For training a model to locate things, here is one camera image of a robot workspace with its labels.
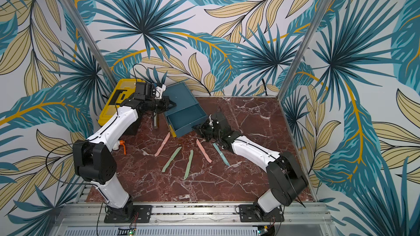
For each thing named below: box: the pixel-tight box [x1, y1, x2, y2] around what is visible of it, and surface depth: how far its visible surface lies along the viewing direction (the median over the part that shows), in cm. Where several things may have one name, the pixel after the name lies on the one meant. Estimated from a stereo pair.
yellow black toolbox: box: [97, 78, 147, 127], surface depth 99 cm
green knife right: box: [183, 149, 195, 181], surface depth 90 cm
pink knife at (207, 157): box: [196, 138, 213, 164], surface depth 94 cm
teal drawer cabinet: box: [162, 81, 208, 125], surface depth 88 cm
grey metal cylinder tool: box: [153, 111, 159, 130], surface depth 105 cm
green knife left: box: [161, 146, 183, 173], surface depth 92 cm
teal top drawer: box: [166, 103, 209, 139], surface depth 83 cm
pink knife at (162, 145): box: [154, 131, 171, 158], surface depth 97 cm
